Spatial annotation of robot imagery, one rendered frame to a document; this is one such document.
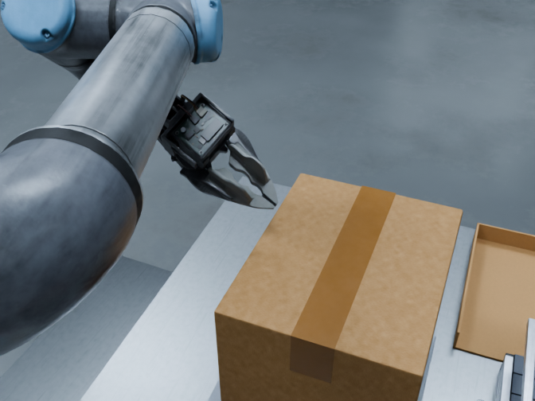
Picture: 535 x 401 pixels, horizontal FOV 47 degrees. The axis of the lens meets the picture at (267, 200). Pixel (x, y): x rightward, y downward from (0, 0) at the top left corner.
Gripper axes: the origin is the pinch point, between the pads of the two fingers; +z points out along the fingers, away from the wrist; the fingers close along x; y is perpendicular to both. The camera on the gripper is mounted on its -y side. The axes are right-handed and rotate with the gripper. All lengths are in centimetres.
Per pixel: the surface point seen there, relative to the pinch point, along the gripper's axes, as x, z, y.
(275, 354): -14.0, 12.2, 3.7
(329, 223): 4.0, 8.1, -5.3
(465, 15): 257, 7, -326
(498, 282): 23, 41, -35
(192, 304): -16.5, -0.1, -36.6
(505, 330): 14, 44, -28
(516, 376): 6.4, 44.6, -15.9
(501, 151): 132, 62, -207
